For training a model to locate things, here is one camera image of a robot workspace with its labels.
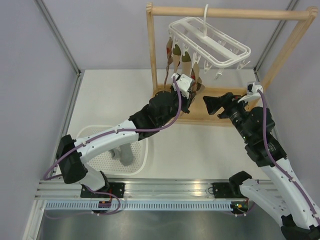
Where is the white slotted cable duct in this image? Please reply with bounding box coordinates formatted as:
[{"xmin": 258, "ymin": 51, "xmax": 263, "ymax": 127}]
[{"xmin": 45, "ymin": 200, "xmax": 233, "ymax": 212}]

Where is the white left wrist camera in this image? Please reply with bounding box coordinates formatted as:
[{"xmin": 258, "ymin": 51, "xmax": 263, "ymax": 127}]
[{"xmin": 171, "ymin": 73, "xmax": 195, "ymax": 99}]

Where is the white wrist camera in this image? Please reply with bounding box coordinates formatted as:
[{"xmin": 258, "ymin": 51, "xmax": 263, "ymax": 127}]
[
  {"xmin": 171, "ymin": 73, "xmax": 195, "ymax": 99},
  {"xmin": 237, "ymin": 81, "xmax": 264, "ymax": 103}
]

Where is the white plastic clip hanger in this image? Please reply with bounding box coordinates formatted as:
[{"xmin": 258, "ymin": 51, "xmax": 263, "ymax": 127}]
[{"xmin": 168, "ymin": 5, "xmax": 251, "ymax": 81}]

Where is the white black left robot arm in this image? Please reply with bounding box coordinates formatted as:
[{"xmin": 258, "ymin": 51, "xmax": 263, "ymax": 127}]
[{"xmin": 56, "ymin": 87, "xmax": 196, "ymax": 198}]

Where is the grey sock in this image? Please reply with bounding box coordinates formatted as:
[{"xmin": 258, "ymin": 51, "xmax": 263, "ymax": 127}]
[
  {"xmin": 109, "ymin": 148, "xmax": 121, "ymax": 159},
  {"xmin": 119, "ymin": 143, "xmax": 135, "ymax": 166}
]

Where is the wooden hanging rack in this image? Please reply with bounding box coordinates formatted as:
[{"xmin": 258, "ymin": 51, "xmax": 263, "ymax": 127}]
[{"xmin": 146, "ymin": 2, "xmax": 320, "ymax": 127}]

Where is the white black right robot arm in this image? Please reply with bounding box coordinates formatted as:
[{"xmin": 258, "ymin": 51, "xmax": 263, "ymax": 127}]
[{"xmin": 203, "ymin": 90, "xmax": 320, "ymax": 240}]

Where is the white perforated plastic basket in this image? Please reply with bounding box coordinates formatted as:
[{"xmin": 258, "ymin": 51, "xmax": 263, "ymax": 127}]
[{"xmin": 76, "ymin": 125, "xmax": 149, "ymax": 176}]

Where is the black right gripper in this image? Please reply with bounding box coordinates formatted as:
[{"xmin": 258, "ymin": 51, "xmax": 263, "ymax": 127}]
[{"xmin": 203, "ymin": 91, "xmax": 252, "ymax": 142}]

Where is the aluminium mounting rail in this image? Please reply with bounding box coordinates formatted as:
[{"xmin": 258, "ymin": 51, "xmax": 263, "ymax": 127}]
[{"xmin": 34, "ymin": 177, "xmax": 286, "ymax": 201}]

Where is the argyle patterned sock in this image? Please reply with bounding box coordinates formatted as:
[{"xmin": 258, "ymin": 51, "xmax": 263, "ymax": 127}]
[
  {"xmin": 164, "ymin": 37, "xmax": 173, "ymax": 87},
  {"xmin": 190, "ymin": 62, "xmax": 205, "ymax": 94}
]

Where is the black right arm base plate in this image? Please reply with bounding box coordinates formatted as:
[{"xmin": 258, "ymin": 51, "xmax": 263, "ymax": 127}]
[{"xmin": 210, "ymin": 182, "xmax": 234, "ymax": 199}]

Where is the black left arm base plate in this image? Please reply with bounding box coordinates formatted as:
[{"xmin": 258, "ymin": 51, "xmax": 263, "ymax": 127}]
[{"xmin": 80, "ymin": 182, "xmax": 125, "ymax": 199}]

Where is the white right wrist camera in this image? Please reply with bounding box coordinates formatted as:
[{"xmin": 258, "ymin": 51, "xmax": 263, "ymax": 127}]
[{"xmin": 237, "ymin": 81, "xmax": 264, "ymax": 103}]

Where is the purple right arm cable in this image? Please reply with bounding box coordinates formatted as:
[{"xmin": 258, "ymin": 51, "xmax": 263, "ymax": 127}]
[{"xmin": 257, "ymin": 89, "xmax": 320, "ymax": 221}]

